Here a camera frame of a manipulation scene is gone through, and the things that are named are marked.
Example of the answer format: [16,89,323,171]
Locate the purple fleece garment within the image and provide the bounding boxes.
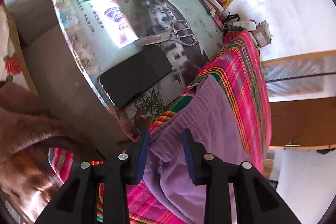
[143,75,252,223]

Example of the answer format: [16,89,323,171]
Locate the brown fuzzy blanket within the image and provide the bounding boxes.
[1,81,103,222]

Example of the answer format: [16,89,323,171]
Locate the black smartphone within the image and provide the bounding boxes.
[98,45,173,109]

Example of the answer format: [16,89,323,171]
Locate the plastic covered door screen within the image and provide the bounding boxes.
[262,51,335,102]

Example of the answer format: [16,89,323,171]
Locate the pink plaid tablecloth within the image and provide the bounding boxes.
[48,25,272,224]

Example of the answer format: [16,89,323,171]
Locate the floral bedding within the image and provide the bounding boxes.
[1,2,29,89]

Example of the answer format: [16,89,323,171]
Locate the white carton box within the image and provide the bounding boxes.
[232,20,257,31]

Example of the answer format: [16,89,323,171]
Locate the glass top side table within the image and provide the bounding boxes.
[52,0,223,139]

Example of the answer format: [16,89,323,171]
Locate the metal scissors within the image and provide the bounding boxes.
[134,20,197,47]

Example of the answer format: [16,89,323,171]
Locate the white printed paper packet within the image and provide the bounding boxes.
[81,0,138,49]

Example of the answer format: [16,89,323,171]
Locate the black kitchen knife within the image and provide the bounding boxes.
[199,0,216,17]

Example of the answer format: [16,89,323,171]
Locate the wooden board against wall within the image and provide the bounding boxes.
[262,159,274,179]

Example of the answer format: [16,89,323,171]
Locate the wooden door with handle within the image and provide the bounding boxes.
[269,97,336,150]

